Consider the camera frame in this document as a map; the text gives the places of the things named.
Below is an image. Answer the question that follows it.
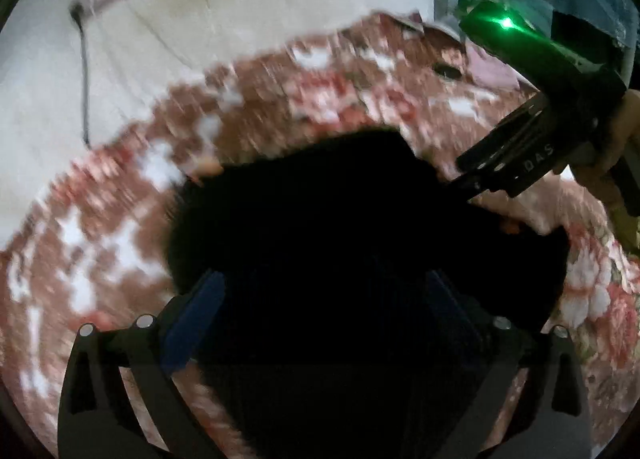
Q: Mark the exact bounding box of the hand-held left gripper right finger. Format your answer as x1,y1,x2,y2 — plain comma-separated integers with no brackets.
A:
424,269,594,459

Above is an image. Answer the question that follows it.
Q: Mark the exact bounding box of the black wall cable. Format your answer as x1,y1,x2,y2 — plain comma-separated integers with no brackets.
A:
69,1,93,146

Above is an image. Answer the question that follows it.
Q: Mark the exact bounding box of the pink cloth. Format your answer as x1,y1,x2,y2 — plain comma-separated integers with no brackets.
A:
462,44,523,90

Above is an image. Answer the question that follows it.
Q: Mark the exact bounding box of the person's right hand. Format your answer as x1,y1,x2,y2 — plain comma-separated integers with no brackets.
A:
574,88,640,212

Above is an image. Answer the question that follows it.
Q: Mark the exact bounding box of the black printed garment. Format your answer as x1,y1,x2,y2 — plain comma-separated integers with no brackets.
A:
165,129,571,459

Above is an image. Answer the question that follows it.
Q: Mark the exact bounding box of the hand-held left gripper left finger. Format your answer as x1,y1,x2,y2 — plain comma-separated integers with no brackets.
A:
57,269,227,459

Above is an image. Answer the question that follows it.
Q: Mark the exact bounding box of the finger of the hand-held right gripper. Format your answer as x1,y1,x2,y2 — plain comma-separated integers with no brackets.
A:
440,93,552,200

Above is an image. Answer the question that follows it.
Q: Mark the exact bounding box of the floral bed blanket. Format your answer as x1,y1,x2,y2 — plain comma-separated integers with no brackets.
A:
0,11,640,459

